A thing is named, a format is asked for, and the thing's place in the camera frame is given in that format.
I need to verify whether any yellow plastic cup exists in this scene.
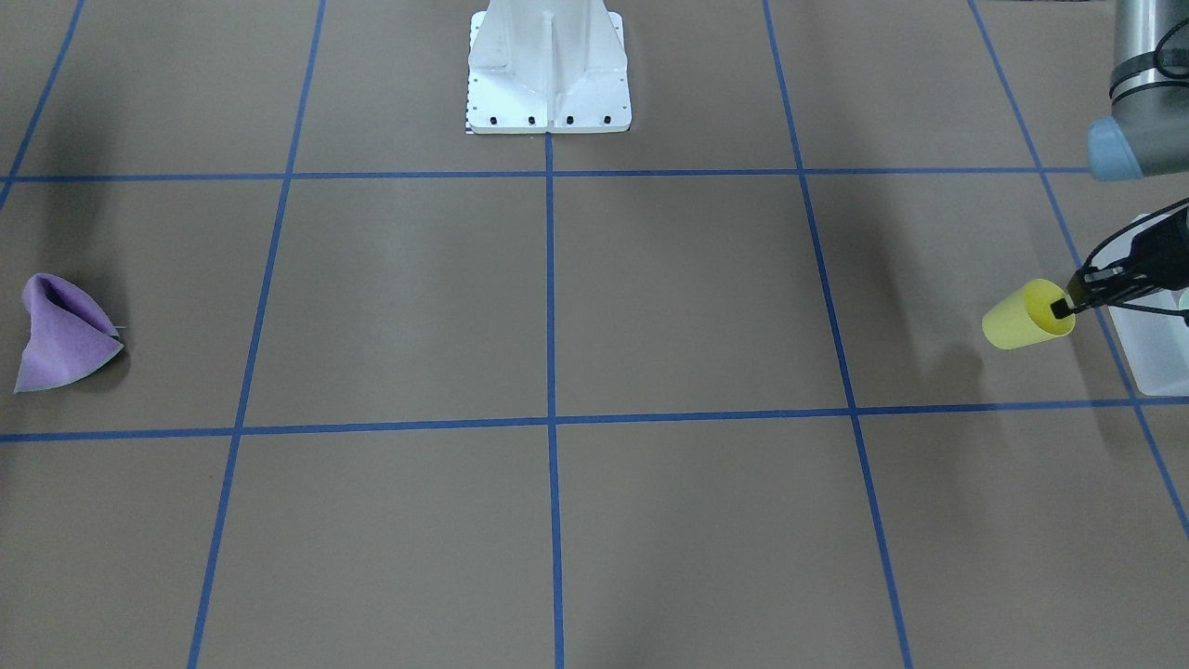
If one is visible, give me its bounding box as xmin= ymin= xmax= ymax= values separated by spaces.
xmin=981 ymin=279 xmax=1076 ymax=351

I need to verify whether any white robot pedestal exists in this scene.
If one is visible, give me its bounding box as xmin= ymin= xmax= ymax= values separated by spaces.
xmin=464 ymin=1 xmax=633 ymax=135

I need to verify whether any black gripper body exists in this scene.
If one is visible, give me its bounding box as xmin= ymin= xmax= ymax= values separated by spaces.
xmin=1067 ymin=206 xmax=1188 ymax=308

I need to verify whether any purple cloth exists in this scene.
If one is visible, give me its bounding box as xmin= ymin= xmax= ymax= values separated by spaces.
xmin=14 ymin=272 xmax=124 ymax=393

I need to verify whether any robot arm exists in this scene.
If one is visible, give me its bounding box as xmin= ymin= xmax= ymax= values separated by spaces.
xmin=1049 ymin=1 xmax=1188 ymax=321

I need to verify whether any clear plastic storage box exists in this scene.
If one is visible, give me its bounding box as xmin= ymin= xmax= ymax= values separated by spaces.
xmin=1108 ymin=291 xmax=1188 ymax=397

